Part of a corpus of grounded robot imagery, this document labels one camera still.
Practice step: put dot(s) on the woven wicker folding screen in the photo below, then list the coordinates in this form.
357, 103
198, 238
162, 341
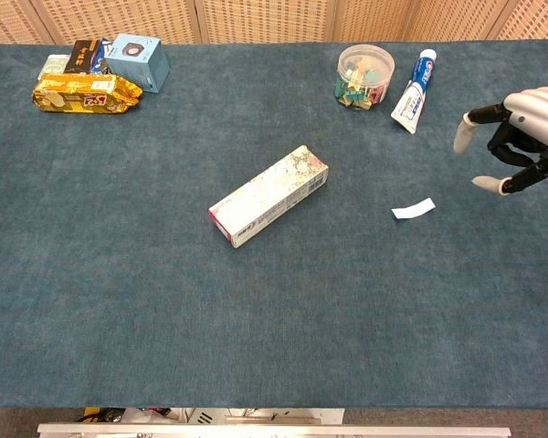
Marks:
265, 20

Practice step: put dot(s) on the small white paper slip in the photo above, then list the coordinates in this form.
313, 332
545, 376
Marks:
413, 209

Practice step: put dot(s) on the clear jar of binder clips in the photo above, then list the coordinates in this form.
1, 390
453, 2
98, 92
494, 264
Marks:
364, 77

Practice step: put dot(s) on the gold snack package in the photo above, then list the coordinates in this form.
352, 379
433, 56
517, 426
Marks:
82, 93

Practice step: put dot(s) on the aluminium profile rail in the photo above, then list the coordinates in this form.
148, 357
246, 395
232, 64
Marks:
274, 431

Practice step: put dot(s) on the blue cookie packet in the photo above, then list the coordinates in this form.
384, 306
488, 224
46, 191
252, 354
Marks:
100, 57

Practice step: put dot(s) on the long floral white box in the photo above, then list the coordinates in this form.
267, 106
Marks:
267, 196

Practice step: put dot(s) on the light blue cardboard box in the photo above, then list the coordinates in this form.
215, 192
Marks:
139, 61

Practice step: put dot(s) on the small green white packet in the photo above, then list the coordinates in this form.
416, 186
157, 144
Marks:
52, 67

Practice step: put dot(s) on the white blue toothpaste tube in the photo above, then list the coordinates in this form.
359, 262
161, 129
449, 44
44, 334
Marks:
413, 98

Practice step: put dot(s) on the black snack packet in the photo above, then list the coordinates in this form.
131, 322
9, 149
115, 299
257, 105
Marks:
81, 57

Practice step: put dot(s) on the blue felt table cover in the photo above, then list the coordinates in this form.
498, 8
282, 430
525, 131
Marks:
164, 296

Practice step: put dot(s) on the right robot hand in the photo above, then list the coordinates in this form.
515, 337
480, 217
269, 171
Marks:
534, 114

